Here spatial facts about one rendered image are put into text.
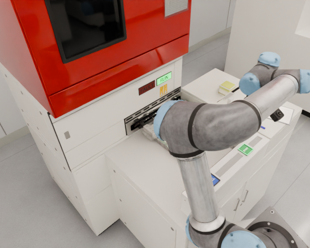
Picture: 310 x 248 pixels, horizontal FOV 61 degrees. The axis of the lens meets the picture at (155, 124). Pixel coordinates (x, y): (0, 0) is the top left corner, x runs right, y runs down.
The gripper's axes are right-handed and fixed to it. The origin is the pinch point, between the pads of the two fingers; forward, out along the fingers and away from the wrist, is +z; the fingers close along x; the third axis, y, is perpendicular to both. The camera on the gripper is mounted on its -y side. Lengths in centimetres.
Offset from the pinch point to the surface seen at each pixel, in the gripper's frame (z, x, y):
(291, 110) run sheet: 14.0, -42.3, -0.3
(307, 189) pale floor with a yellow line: 111, -87, -25
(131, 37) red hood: -33, 23, 54
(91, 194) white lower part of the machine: 55, 60, 59
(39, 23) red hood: -50, 60, 54
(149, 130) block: 20, 21, 48
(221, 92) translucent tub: 11.9, -26.4, 36.0
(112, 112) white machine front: 5, 36, 59
